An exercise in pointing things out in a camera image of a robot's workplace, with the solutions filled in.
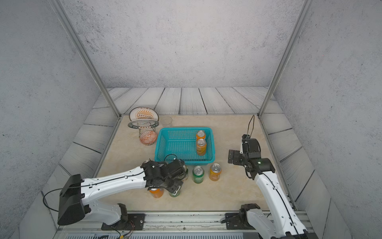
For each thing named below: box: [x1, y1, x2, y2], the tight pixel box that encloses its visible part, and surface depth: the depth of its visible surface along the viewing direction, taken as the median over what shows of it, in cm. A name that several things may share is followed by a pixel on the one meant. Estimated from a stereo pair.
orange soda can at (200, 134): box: [195, 129, 206, 141], surface depth 98 cm
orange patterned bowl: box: [139, 130, 158, 146], surface depth 107 cm
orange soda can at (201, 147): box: [196, 138, 207, 156], surface depth 93 cm
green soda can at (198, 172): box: [192, 165, 205, 184], surface depth 81 cm
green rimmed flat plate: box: [127, 119, 160, 129], surface depth 102 cm
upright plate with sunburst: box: [128, 106, 160, 122], surface depth 104 cm
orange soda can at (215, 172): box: [208, 162, 222, 182], surface depth 82 cm
